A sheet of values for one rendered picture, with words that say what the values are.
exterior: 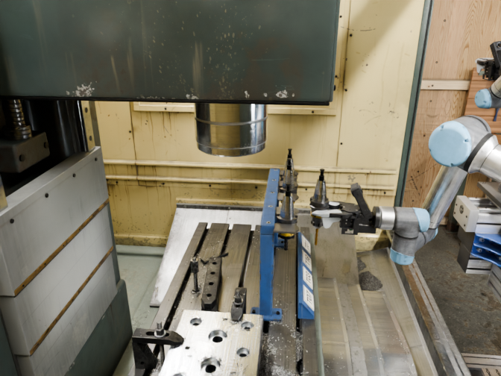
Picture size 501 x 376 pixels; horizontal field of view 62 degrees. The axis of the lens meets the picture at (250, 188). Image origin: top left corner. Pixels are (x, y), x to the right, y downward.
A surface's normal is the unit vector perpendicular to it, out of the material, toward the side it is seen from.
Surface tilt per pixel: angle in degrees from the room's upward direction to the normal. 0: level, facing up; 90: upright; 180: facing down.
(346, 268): 24
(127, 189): 90
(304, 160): 90
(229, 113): 90
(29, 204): 91
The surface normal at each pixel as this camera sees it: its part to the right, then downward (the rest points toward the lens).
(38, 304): 0.99, 0.04
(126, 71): -0.10, 0.39
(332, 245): -0.04, -0.68
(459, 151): -0.80, 0.19
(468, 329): 0.00, -0.92
